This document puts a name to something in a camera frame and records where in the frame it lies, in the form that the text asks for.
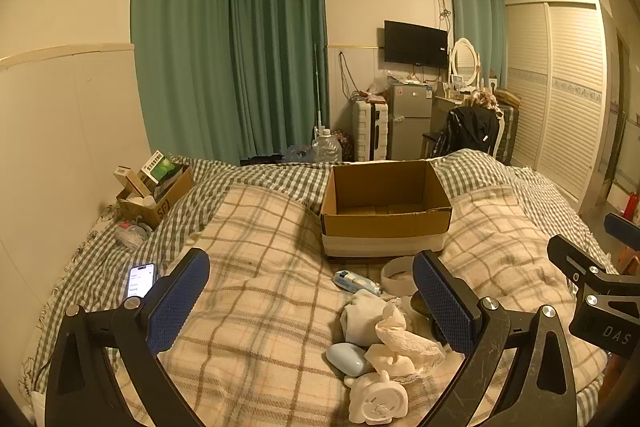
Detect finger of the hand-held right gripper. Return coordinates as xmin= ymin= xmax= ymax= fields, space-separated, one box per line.
xmin=546 ymin=234 xmax=623 ymax=303
xmin=603 ymin=213 xmax=640 ymax=253

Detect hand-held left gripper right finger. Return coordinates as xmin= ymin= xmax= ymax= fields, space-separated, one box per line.
xmin=412 ymin=250 xmax=579 ymax=427

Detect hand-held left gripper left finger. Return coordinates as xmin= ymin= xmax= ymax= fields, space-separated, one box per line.
xmin=44 ymin=248 xmax=211 ymax=427

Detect white tape roll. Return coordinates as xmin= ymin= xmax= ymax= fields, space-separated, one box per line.
xmin=381 ymin=257 xmax=418 ymax=297

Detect cream lace cloth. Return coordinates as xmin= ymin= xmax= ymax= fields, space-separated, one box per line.
xmin=365 ymin=302 xmax=446 ymax=380

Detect white sock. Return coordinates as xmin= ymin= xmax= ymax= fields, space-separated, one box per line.
xmin=340 ymin=292 xmax=401 ymax=348

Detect light blue oval case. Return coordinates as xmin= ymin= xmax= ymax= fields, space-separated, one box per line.
xmin=326 ymin=343 xmax=373 ymax=379

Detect white bear-shaped toy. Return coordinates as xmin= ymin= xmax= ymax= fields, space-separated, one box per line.
xmin=347 ymin=369 xmax=408 ymax=425

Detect smartphone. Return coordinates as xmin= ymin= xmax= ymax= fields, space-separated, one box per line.
xmin=125 ymin=263 xmax=158 ymax=300

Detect clear plastic bag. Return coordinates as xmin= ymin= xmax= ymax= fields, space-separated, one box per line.
xmin=116 ymin=221 xmax=153 ymax=250

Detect beige plaid blanket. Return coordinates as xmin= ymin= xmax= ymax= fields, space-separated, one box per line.
xmin=25 ymin=184 xmax=611 ymax=427

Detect small cardboard box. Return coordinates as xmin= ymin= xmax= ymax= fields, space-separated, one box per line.
xmin=116 ymin=164 xmax=195 ymax=229

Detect slim tan carton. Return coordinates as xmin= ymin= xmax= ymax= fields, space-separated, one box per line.
xmin=114 ymin=166 xmax=152 ymax=198

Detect green printed carton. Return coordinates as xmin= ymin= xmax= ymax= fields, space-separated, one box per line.
xmin=139 ymin=150 xmax=177 ymax=185

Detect dark checkered suitcase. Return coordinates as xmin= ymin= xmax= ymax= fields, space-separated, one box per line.
xmin=495 ymin=99 xmax=521 ymax=160

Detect white louvered wardrobe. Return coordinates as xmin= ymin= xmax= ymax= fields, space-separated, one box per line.
xmin=502 ymin=0 xmax=616 ymax=215

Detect green checkered bedsheet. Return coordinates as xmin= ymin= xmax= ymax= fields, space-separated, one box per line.
xmin=20 ymin=149 xmax=621 ymax=427

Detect black jacket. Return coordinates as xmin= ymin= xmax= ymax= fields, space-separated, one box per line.
xmin=431 ymin=106 xmax=501 ymax=158

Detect floral cloth bundle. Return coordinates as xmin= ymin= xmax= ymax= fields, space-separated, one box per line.
xmin=462 ymin=89 xmax=501 ymax=110

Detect small grey fridge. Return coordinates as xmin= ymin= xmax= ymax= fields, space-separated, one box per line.
xmin=387 ymin=83 xmax=433 ymax=161

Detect white ribbed suitcase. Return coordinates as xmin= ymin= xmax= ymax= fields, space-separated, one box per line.
xmin=352 ymin=99 xmax=389 ymax=161

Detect dark floral bag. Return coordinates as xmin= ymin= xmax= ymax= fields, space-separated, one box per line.
xmin=332 ymin=129 xmax=356 ymax=160

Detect pack of plastic bottles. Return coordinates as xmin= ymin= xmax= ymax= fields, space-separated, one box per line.
xmin=285 ymin=145 xmax=316 ymax=164

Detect large clear water jug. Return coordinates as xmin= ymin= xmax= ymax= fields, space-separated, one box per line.
xmin=312 ymin=127 xmax=343 ymax=164

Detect white dressing table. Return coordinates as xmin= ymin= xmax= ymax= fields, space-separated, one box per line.
xmin=433 ymin=89 xmax=501 ymax=112

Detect oval white vanity mirror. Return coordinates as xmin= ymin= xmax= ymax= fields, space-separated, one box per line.
xmin=450 ymin=38 xmax=482 ymax=88

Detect plastic bag on fridge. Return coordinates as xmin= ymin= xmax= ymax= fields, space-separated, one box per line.
xmin=370 ymin=69 xmax=397 ymax=98

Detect wide green curtain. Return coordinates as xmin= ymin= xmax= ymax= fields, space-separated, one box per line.
xmin=131 ymin=0 xmax=232 ymax=164

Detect narrow green curtain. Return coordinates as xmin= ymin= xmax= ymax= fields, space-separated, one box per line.
xmin=446 ymin=0 xmax=507 ymax=84

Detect wall cables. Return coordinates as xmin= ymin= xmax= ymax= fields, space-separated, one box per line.
xmin=339 ymin=51 xmax=362 ymax=98

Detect black wall television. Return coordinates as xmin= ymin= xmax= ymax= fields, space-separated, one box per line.
xmin=384 ymin=20 xmax=449 ymax=68

